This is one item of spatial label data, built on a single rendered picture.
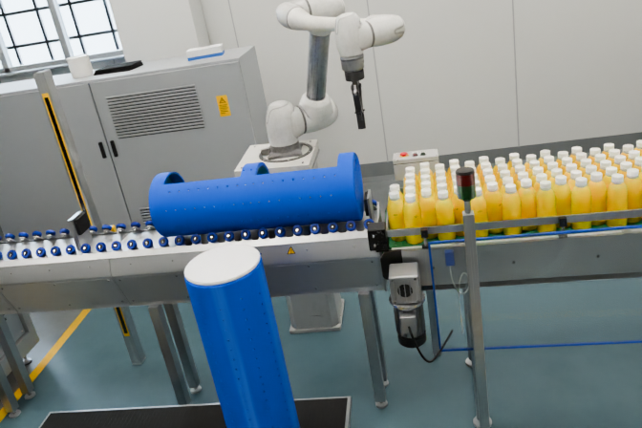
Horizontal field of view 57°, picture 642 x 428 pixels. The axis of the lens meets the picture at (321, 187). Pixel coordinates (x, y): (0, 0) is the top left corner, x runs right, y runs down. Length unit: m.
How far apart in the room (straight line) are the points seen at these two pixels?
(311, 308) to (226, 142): 1.39
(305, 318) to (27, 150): 2.47
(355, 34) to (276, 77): 3.09
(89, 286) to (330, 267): 1.12
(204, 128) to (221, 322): 2.27
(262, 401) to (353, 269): 0.64
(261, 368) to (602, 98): 4.07
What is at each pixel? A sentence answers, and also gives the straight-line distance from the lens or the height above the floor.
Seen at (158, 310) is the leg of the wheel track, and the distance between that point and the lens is 2.91.
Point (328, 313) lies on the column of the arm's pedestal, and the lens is 3.46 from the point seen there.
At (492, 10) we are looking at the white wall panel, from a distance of 5.22.
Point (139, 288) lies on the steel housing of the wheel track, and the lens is 2.86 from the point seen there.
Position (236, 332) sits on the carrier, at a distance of 2.18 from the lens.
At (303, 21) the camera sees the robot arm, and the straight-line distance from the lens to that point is 2.62.
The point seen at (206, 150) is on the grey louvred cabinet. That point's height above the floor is 0.85.
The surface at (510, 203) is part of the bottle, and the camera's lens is 2.32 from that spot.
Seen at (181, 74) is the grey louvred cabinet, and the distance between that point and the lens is 4.17.
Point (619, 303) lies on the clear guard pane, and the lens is 2.52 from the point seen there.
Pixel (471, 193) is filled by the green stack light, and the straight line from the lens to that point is 2.07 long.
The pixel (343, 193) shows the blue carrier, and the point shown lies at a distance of 2.34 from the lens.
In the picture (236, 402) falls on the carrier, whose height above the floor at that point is 0.52.
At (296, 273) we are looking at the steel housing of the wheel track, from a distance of 2.57.
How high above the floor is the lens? 2.02
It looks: 22 degrees down
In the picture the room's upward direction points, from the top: 10 degrees counter-clockwise
